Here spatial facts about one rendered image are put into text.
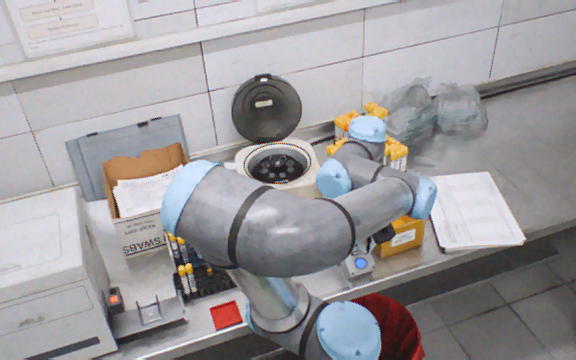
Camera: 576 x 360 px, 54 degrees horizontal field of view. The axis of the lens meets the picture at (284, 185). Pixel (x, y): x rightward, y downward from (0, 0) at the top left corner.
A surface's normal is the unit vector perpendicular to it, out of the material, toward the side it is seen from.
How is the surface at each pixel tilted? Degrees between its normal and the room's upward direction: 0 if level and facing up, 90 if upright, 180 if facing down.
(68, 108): 90
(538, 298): 0
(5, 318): 90
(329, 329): 9
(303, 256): 79
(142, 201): 0
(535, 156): 0
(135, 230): 87
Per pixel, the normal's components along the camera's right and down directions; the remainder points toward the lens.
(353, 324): 0.08, -0.74
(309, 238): 0.46, 0.02
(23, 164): 0.33, 0.58
